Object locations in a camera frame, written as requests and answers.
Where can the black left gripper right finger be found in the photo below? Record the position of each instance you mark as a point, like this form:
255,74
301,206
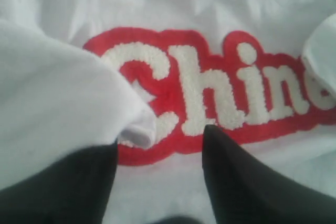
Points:
244,190

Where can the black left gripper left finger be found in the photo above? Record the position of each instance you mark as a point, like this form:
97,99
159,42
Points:
75,189

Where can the white t-shirt red Chinese logo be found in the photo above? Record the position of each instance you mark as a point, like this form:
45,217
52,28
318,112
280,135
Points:
149,75

